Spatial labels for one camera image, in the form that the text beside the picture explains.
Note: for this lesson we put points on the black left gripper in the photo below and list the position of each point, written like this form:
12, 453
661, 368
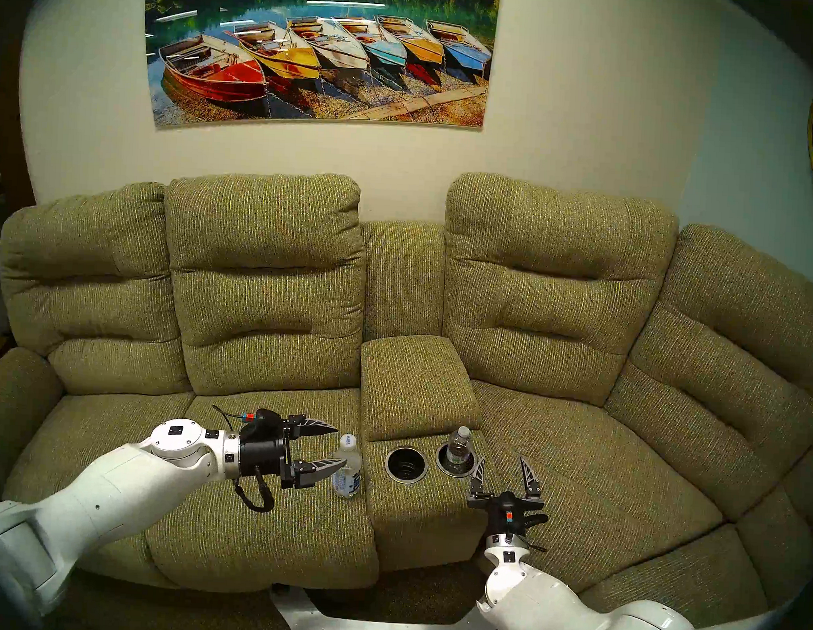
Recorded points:
264, 449

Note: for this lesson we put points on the colourful boats wall painting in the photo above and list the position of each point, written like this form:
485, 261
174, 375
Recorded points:
325, 55

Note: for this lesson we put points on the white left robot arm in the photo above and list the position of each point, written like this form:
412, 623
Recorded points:
98, 492

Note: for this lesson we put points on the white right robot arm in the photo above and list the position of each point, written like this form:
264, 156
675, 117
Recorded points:
567, 618

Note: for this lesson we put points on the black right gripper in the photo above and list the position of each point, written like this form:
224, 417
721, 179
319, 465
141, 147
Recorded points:
508, 516

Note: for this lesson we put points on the red-label clear water bottle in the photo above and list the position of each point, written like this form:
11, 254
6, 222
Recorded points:
460, 449

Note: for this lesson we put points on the olive green sectional sofa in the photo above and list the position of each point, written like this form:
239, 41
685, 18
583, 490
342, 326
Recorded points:
583, 313

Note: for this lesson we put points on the blue-label clear water bottle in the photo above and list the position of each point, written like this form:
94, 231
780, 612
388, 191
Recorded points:
347, 474

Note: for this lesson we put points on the dark wooden cabinet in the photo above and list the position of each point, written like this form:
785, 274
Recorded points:
11, 161

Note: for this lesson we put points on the chrome-rimmed black cup holder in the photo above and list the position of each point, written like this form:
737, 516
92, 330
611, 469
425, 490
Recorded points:
441, 463
406, 464

